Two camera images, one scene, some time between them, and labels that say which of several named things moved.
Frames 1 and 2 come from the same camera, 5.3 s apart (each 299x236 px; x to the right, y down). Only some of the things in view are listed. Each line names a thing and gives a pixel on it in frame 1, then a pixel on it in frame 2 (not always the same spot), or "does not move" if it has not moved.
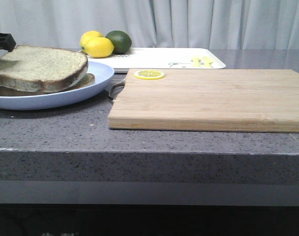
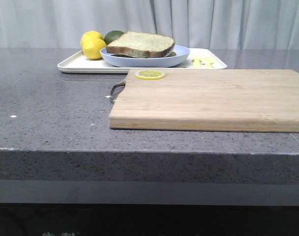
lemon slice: [149, 74] does not move
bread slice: [2, 92] → [171, 54]
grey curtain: [226, 24] does not move
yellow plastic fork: [196, 61] does not move
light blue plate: [104, 75] → [182, 53]
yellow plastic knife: [208, 62] does not move
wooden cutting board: [251, 100] does not move
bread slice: [39, 69] → [140, 45]
